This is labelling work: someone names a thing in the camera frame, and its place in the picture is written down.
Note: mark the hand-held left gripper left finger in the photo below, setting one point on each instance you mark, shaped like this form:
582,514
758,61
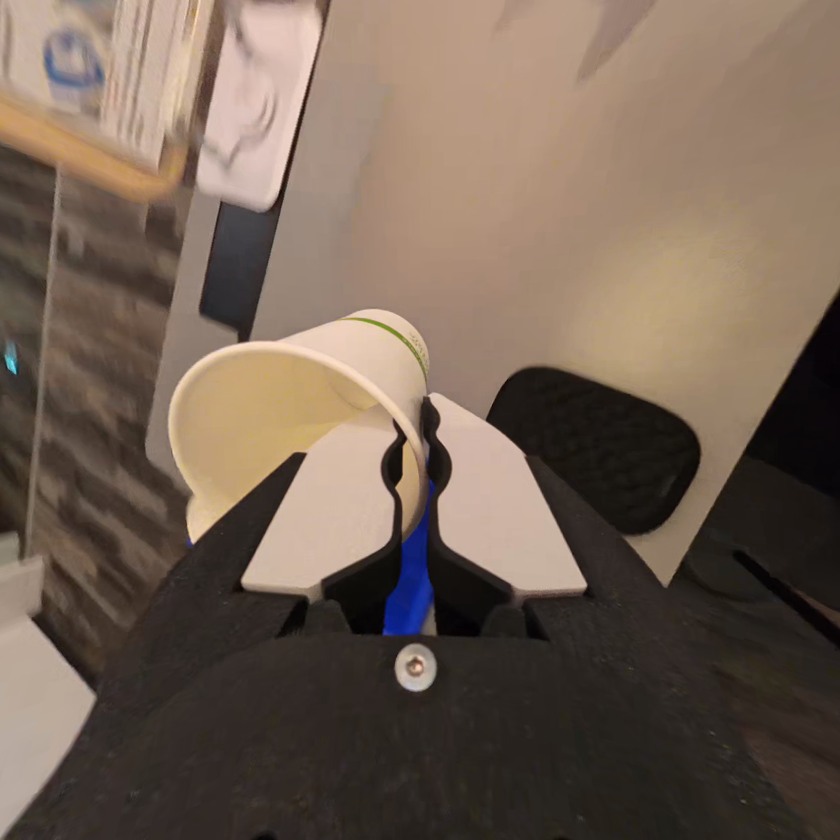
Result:
321,518

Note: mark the blue plastic bin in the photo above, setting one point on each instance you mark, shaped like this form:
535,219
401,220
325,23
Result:
410,590

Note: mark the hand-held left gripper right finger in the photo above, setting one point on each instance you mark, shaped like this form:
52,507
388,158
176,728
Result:
505,518

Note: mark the black quilted wrist pad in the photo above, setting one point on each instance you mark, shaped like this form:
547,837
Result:
590,446

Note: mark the white paper cup green stripe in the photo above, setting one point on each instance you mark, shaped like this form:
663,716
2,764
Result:
262,407

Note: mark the black desk strip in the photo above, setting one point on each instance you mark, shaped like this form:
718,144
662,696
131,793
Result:
239,262

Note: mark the printed instruction sheet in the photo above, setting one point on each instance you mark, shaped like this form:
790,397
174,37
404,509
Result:
72,65

